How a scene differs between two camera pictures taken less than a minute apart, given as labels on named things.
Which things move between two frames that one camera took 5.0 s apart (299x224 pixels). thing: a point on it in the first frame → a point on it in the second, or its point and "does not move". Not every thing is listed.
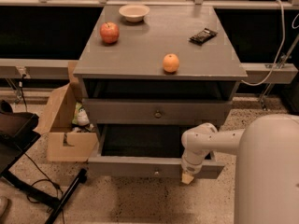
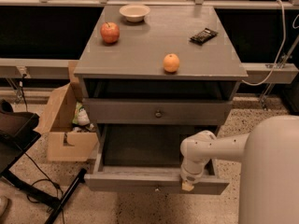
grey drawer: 144,151 → 146,180
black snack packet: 205,35 does not move
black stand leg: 81,177 does not move
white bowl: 134,12 does not move
